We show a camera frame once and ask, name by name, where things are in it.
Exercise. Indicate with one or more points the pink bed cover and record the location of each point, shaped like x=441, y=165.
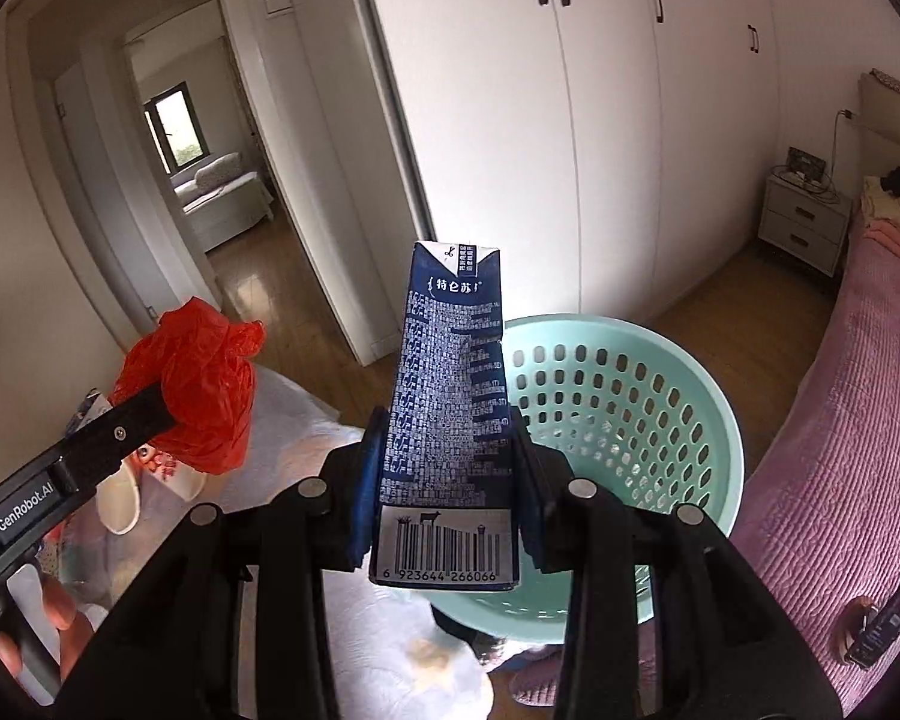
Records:
x=820, y=519

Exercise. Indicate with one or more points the red plastic bag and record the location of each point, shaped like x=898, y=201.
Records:
x=202, y=363

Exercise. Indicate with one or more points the beige headboard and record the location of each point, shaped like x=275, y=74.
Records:
x=879, y=127

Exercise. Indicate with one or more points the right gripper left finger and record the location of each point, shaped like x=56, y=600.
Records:
x=171, y=645

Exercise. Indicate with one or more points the person left hand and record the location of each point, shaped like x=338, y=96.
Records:
x=52, y=616

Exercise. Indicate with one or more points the white wardrobe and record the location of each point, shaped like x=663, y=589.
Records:
x=611, y=151

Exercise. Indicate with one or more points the distant white bed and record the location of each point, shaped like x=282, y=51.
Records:
x=224, y=199

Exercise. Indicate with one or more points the mint green laundry basket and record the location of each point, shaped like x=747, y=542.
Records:
x=631, y=411

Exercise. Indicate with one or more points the smartphone on bed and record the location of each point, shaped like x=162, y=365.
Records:
x=879, y=633

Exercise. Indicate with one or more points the white bedside cabinet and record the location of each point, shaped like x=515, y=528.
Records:
x=811, y=225

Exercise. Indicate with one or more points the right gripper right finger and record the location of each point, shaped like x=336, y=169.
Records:
x=724, y=648

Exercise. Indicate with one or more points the patterned grey table cloth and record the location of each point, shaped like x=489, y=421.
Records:
x=390, y=659

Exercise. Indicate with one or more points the dark blue milk carton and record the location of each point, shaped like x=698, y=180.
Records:
x=445, y=501

